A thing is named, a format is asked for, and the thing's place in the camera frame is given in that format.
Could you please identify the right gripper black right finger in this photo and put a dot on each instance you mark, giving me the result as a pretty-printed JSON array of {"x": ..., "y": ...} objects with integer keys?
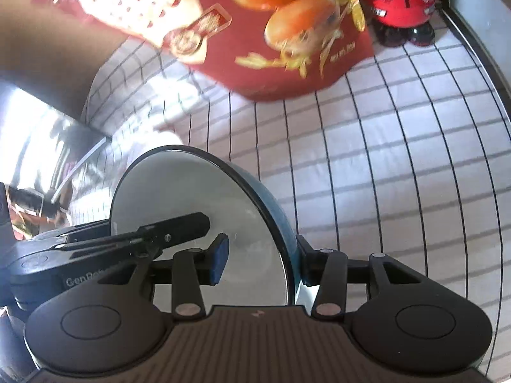
[{"x": 332, "y": 271}]

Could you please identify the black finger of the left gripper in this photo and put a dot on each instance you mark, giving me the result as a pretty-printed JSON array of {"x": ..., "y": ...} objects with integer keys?
[{"x": 164, "y": 234}]

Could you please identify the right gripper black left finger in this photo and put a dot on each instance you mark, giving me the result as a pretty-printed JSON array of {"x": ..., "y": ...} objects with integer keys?
[{"x": 187, "y": 271}]

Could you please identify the blue enamel bowl black rim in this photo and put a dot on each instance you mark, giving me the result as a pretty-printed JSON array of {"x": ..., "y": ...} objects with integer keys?
[{"x": 262, "y": 268}]

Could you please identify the grey metal appliance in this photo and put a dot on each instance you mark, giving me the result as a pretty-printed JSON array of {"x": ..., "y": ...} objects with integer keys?
[{"x": 42, "y": 149}]

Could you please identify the white black checkered tablecloth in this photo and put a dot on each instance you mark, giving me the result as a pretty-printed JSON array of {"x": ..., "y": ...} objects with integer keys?
[{"x": 408, "y": 154}]

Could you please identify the red snack bag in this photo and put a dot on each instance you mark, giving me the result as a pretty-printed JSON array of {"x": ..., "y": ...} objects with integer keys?
[{"x": 264, "y": 50}]

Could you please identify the red black waka bottle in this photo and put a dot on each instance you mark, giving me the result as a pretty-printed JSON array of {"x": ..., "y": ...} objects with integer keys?
[{"x": 396, "y": 22}]

